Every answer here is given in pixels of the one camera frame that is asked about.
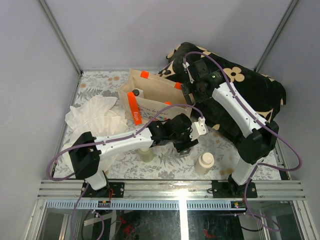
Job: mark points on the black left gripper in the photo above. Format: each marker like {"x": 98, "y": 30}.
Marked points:
{"x": 188, "y": 143}

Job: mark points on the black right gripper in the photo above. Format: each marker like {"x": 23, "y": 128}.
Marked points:
{"x": 187, "y": 88}

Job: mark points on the clear bottle with black cap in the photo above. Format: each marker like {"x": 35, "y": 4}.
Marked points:
{"x": 185, "y": 153}

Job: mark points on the green bottle with cream cap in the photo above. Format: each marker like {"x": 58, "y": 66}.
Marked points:
{"x": 146, "y": 154}

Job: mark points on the beige bottle with beige cap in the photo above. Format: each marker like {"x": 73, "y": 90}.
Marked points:
{"x": 204, "y": 163}

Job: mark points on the beige canvas tote bag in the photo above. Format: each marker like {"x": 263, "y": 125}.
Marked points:
{"x": 144, "y": 94}

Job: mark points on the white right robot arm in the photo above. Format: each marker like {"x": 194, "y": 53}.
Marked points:
{"x": 257, "y": 139}

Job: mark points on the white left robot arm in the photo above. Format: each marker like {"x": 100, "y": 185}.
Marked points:
{"x": 88, "y": 152}

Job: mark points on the floral patterned table mat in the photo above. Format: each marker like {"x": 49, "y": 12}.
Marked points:
{"x": 166, "y": 165}

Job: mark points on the white crumpled cloth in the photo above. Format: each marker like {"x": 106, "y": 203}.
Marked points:
{"x": 99, "y": 115}

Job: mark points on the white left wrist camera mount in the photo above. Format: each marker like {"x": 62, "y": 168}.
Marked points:
{"x": 198, "y": 129}

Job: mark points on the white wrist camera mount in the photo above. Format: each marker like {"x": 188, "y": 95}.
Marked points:
{"x": 198, "y": 129}
{"x": 186, "y": 69}

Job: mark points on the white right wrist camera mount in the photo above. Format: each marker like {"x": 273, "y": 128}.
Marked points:
{"x": 186, "y": 69}

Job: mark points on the aluminium mounting rail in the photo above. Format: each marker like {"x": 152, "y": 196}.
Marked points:
{"x": 265, "y": 190}

